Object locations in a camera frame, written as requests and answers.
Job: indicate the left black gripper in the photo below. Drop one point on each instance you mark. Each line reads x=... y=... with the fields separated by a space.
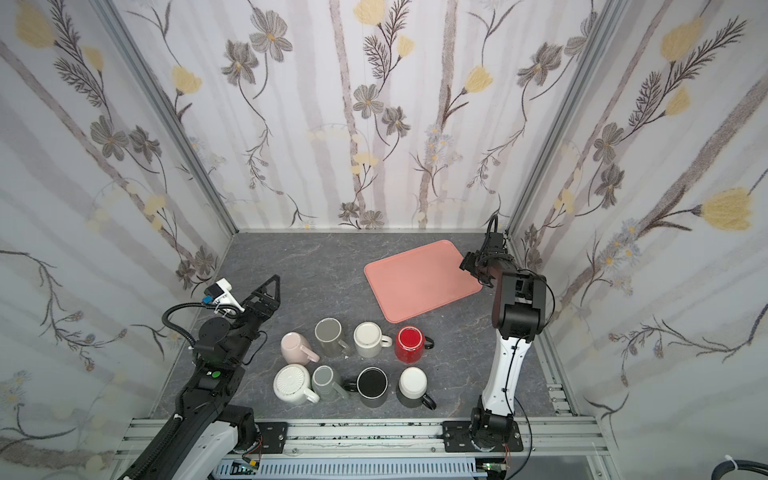
x=270 y=307

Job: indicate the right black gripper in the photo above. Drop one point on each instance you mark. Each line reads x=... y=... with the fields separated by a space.
x=488 y=260

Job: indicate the pink plastic tray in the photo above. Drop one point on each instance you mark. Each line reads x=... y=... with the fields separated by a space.
x=419 y=280

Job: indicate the red mug black handle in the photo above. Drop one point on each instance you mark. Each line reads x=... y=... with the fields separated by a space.
x=410 y=344

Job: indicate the white mug red inside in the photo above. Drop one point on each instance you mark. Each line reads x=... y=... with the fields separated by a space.
x=369 y=340

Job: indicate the black mug white base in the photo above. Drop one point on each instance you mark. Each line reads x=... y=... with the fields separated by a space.
x=412 y=389

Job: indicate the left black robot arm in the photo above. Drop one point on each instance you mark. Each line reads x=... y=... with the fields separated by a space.
x=205 y=426

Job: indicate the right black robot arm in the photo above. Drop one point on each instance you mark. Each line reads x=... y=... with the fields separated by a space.
x=518 y=316

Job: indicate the pale pink mug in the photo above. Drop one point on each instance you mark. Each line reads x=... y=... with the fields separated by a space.
x=295 y=349

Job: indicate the tall grey mug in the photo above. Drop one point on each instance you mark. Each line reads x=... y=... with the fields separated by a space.
x=329 y=333

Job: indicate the white ribbed-base mug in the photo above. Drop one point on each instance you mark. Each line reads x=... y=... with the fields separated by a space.
x=292 y=384

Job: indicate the small grey mug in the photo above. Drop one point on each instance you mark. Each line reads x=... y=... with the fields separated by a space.
x=327 y=384

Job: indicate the black mug grey rim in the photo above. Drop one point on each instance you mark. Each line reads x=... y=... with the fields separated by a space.
x=371 y=384

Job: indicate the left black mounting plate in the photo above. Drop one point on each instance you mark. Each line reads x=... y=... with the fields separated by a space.
x=272 y=437

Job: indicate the black mounting plate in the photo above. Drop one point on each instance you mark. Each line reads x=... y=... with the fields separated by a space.
x=272 y=437
x=459 y=435

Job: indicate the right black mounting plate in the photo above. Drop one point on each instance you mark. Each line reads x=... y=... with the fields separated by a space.
x=459 y=435

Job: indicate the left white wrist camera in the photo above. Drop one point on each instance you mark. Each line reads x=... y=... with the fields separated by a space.
x=219 y=294

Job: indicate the white ventilated cable duct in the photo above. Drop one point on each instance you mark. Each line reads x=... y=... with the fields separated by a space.
x=371 y=468

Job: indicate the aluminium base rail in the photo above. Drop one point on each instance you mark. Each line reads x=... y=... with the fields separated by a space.
x=549 y=436

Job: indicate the left aluminium corner post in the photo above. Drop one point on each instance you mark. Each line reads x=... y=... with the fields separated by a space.
x=120 y=36

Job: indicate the aluminium corner post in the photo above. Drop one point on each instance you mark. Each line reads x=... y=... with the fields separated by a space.
x=596 y=46
x=120 y=36

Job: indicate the right aluminium corner post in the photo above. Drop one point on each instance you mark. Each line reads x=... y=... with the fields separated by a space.
x=596 y=46

